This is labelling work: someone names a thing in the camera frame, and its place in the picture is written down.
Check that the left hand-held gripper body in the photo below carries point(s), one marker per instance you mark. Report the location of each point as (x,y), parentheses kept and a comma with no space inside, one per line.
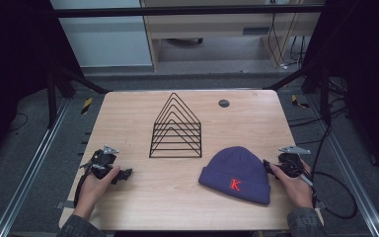
(102,160)

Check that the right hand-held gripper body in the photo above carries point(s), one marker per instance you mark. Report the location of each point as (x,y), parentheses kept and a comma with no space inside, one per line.
(291,163)

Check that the purple knit beanie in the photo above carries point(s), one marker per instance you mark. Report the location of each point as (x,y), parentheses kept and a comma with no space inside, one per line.
(237,171)

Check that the person's right hand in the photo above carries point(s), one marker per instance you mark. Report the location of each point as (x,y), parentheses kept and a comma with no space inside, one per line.
(294,187)

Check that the person's left hand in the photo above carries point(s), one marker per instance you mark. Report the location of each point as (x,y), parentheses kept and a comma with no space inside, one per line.
(93,191)

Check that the yellow black striped tape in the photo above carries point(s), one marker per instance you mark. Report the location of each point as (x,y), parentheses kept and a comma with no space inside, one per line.
(87,105)
(297,102)

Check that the grey round table grommet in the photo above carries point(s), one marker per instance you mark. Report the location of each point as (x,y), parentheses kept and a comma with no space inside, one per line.
(224,103)

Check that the white cabinet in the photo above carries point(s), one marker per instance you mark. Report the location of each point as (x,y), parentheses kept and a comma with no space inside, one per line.
(105,39)

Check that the black curtain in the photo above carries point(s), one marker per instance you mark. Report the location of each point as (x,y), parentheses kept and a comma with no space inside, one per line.
(368,65)
(13,65)

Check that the light wooden desk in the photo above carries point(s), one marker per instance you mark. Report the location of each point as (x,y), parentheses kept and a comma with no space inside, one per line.
(210,24)

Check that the grey table edge bracket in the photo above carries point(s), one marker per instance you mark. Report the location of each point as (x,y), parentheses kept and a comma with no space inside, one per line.
(321,204)
(65,204)

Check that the metal floor rail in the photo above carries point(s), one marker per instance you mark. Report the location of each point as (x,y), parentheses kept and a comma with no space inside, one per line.
(29,171)
(352,164)

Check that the black upright frame post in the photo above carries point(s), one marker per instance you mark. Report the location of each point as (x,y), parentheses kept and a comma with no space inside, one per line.
(51,98)
(325,98)

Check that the black diagonal frame strut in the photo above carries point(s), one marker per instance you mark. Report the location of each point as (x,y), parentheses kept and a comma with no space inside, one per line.
(292,77)
(82,79)

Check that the black horizontal frame bar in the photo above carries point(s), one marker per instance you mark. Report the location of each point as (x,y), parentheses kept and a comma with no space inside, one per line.
(177,11)

